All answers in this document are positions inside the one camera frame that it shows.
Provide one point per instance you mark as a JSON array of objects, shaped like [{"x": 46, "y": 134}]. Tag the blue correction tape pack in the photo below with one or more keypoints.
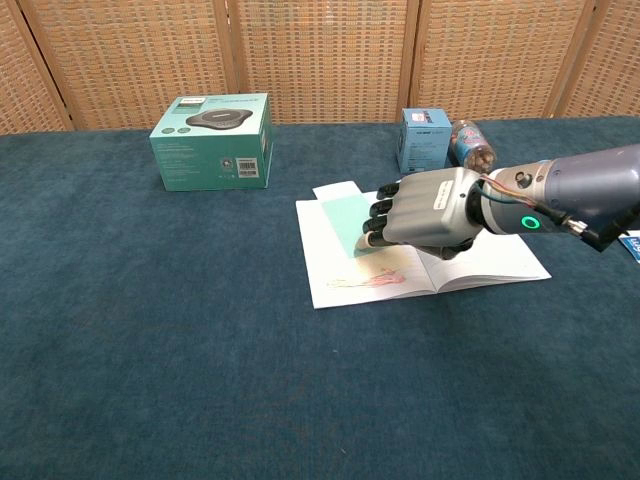
[{"x": 632, "y": 247}]

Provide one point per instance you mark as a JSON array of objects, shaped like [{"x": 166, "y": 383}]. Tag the woven bamboo folding screen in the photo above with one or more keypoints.
[{"x": 320, "y": 60}]

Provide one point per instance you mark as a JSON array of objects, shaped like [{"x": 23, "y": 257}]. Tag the pale blue bookmark pink tassel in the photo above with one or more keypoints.
[{"x": 345, "y": 220}]

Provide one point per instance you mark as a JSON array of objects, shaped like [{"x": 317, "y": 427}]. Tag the clear snack jar blue label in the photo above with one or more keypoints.
[{"x": 470, "y": 145}]

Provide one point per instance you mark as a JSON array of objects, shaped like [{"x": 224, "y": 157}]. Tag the teal speaker product box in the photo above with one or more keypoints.
[{"x": 210, "y": 155}]

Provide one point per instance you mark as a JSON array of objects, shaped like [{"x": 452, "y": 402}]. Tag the dark teal table cloth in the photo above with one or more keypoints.
[{"x": 150, "y": 325}]

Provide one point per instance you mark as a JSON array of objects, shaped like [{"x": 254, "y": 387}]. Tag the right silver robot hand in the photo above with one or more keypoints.
[{"x": 425, "y": 210}]

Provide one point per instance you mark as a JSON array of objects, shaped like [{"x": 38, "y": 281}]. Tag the open white lined notebook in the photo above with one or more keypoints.
[{"x": 500, "y": 260}]

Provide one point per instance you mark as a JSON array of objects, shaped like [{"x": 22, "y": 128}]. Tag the small light blue box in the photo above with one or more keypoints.
[{"x": 422, "y": 147}]

